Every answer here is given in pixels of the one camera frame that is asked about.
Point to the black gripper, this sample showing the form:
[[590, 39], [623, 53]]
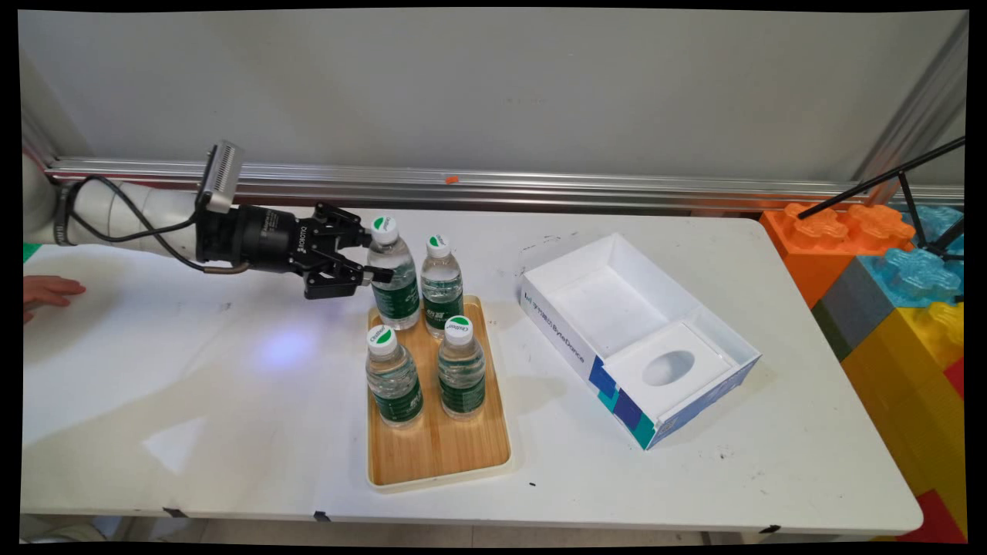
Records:
[[262, 239]]

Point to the water bottle green label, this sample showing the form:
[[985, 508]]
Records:
[[443, 297], [462, 378], [395, 385], [397, 297]]

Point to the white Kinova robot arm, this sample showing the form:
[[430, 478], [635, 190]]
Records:
[[154, 212]]

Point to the person's bare hand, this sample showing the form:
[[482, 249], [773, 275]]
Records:
[[46, 290]]

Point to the wooden tray cream rim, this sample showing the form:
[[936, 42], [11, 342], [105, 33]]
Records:
[[439, 455]]

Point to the white open cardboard box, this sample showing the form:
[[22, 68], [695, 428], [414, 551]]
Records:
[[609, 320]]

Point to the green foam floor tile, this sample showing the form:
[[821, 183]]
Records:
[[31, 251]]

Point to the orange foam building block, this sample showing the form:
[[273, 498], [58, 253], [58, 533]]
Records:
[[810, 254]]

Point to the grey foam building block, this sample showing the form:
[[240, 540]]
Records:
[[852, 308]]

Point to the black tripod stand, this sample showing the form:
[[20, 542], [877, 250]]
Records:
[[871, 183]]

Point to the blue foam building block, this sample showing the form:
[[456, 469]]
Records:
[[917, 274]]

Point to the yellow foam building block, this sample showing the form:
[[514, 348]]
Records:
[[910, 401]]

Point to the red foam building block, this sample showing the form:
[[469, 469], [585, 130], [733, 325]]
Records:
[[937, 520]]

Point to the horizontal aluminium frame rail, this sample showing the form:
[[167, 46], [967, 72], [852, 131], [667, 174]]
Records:
[[463, 185]]

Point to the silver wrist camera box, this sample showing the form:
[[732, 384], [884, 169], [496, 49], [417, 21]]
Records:
[[221, 176]]

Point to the aluminium frame post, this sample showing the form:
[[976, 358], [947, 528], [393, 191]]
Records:
[[35, 131], [917, 116]]

